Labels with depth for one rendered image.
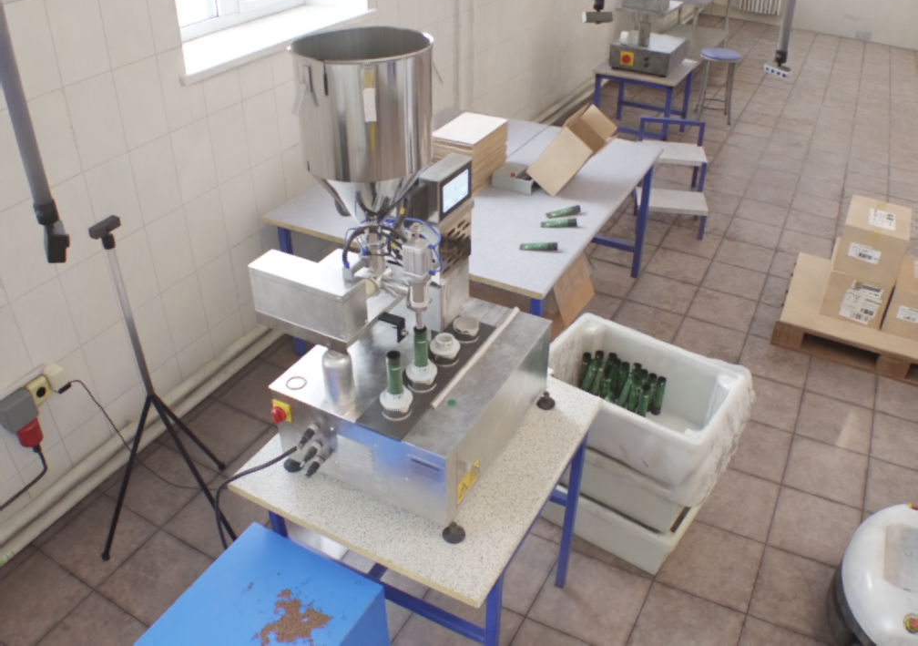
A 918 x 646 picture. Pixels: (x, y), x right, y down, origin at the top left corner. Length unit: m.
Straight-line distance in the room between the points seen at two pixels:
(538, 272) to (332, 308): 1.31
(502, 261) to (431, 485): 1.31
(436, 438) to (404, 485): 0.16
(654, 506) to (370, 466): 1.06
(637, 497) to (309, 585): 1.11
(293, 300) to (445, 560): 0.68
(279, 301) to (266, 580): 0.72
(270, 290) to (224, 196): 1.61
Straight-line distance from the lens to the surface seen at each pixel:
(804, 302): 4.10
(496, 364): 1.87
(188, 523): 3.00
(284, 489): 1.98
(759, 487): 3.17
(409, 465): 1.71
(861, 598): 2.53
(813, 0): 11.53
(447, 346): 1.82
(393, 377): 1.64
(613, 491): 2.57
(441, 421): 1.71
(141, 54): 2.89
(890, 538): 2.73
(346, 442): 1.78
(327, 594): 1.94
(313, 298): 1.62
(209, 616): 1.96
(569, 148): 3.24
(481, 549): 1.81
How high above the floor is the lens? 2.16
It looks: 33 degrees down
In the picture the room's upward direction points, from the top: straight up
